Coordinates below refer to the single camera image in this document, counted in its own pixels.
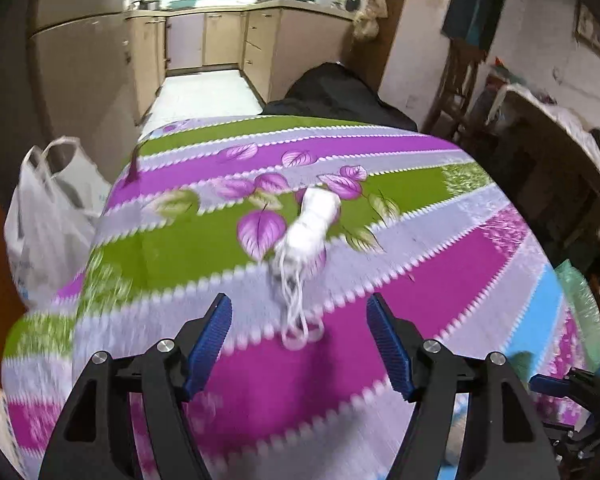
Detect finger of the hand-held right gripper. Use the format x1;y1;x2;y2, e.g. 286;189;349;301
545;420;600;466
527;367;600;403

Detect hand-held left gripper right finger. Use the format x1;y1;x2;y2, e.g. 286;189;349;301
366;292;563;480

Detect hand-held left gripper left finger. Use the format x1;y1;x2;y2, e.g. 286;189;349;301
37;292;233;480

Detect bin with green liner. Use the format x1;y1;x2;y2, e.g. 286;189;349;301
552;260;600;361

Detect white charger with cable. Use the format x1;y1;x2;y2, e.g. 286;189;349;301
269;185;342;351

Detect white plastic bag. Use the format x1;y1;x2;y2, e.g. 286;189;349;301
4;137;113;311

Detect dark wooden dining table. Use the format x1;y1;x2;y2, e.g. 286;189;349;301
475;82;600;271

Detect black covered round object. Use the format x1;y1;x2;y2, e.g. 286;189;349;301
262;61;418;133

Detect dark wooden chair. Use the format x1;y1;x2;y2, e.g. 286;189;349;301
422;40;491;141

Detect beige kitchen base cabinets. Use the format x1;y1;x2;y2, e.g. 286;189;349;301
125;2;356;126

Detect grey refrigerator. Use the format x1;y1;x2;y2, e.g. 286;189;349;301
25;0;141;136

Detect dark barred window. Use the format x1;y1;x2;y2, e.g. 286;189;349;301
440;0;511;56

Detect framed wall picture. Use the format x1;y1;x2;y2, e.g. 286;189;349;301
572;0;600;68

